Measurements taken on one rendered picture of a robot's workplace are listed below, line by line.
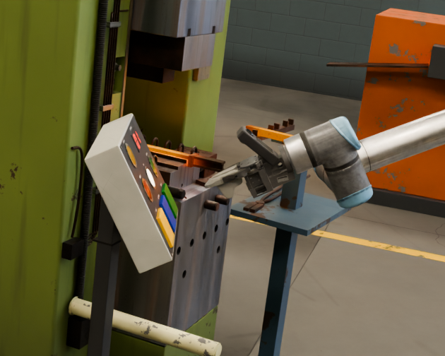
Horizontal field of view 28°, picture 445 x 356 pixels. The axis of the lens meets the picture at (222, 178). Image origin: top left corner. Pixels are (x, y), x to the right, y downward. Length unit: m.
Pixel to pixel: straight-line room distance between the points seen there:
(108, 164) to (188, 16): 0.69
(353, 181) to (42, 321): 0.93
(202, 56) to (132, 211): 0.78
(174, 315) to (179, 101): 0.69
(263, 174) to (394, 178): 4.01
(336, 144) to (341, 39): 8.02
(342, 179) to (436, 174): 3.95
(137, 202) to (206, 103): 1.15
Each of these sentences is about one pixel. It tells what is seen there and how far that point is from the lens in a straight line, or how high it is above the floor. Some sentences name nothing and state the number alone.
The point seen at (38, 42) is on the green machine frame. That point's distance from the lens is 2.29.
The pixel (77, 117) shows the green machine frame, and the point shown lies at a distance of 2.29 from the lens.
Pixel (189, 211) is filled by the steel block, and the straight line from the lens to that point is 2.54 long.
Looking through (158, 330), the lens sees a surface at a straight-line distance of 2.35.
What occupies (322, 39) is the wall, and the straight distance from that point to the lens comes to 10.13.
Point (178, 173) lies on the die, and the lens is 2.56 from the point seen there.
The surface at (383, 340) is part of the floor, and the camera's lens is 4.06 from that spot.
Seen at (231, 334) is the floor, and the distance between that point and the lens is 3.86.
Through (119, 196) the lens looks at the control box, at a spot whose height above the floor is 1.09.
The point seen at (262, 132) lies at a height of 1.03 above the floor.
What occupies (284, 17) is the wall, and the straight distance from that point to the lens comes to 10.20.
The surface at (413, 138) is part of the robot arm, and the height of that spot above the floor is 1.20.
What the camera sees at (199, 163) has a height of 0.99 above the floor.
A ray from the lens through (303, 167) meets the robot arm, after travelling 2.11.
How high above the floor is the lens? 1.65
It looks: 16 degrees down
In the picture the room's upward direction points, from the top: 7 degrees clockwise
